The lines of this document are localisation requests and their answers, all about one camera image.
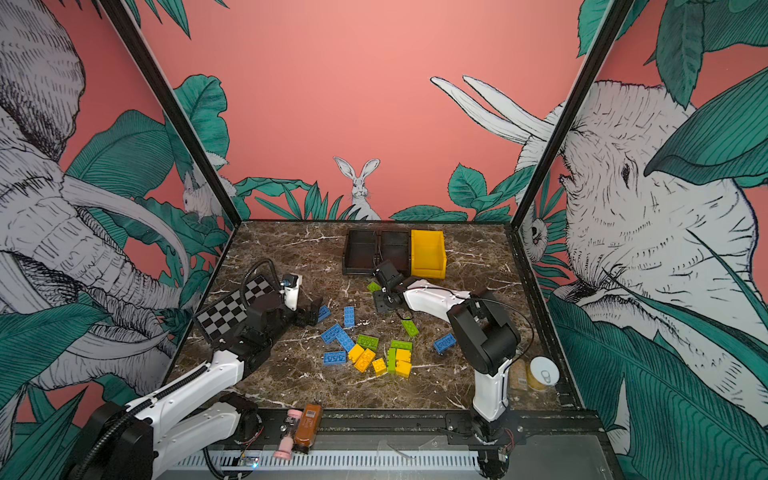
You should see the white vent strip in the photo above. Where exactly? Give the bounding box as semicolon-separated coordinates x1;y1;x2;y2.
209;450;479;473

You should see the glass spice jar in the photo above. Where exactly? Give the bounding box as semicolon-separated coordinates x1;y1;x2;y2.
508;359;528;391

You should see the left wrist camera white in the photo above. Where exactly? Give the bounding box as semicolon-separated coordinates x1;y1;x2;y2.
281;274;302;311

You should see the checkerboard calibration board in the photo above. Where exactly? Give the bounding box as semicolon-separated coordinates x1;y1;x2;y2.
195;275;274;346

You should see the green lego brick standing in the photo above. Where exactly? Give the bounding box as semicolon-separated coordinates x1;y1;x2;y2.
387;348;397;373

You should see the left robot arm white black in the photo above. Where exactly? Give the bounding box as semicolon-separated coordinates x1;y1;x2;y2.
61;290;323;479

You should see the blue lego brick angled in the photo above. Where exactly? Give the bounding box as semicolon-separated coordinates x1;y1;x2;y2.
321;324;343;344

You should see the yellow lego brick small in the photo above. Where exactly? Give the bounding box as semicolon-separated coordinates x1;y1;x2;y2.
371;358;388;376
348;344;365;362

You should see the blue lego brick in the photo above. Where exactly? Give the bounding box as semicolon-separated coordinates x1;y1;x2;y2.
343;306;356;328
323;351;347;366
434;334;457;355
318;305;331;322

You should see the white lid yellow can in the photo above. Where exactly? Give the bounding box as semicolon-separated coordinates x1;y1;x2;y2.
526;356;560;391

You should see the pink bottle on rail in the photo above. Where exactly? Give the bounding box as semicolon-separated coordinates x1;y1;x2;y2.
273;409;303;461

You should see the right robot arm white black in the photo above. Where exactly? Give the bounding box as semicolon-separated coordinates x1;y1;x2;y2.
373;261;521;423

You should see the black front rail frame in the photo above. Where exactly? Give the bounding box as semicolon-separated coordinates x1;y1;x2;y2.
218;404;625;479

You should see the black bin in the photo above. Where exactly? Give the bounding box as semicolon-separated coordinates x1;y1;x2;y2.
342;229;378;276
379;230;411;276

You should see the blue lego brick front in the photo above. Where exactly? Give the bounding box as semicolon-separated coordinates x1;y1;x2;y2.
323;351;347;366

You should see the yellow lego brick long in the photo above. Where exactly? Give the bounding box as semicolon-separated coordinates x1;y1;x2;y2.
354;349;376;373

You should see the yellow storage bin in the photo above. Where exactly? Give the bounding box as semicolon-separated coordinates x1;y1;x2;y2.
410;230;447;279

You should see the yellow lego brick small front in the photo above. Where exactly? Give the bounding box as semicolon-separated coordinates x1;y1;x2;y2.
371;358;388;376

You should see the blue lego brick diagonal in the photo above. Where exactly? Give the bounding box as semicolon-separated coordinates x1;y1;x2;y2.
336;330;356;353

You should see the brown bottle on rail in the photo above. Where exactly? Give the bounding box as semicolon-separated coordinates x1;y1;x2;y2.
293;404;323;454

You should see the yellow lego brick small left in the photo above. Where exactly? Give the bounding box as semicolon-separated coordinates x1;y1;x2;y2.
348;344;365;362

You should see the green lego brick flat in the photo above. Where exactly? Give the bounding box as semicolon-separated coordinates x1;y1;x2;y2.
390;340;413;351

